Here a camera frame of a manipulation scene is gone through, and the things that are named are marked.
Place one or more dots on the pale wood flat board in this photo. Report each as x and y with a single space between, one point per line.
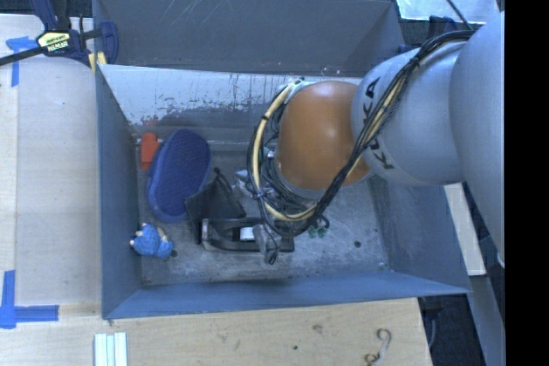
56 184

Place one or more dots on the orange small block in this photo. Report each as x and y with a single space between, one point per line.
149 148

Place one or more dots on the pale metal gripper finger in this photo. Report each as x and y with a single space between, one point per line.
223 245
225 222

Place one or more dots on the black folded wedge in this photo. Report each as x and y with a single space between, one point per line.
214 201

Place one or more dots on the blue toy figure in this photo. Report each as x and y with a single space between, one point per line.
150 242

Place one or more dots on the grey metal bin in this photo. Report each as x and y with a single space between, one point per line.
240 34

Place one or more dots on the blue dotted oval slipper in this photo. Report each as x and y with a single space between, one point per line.
180 171

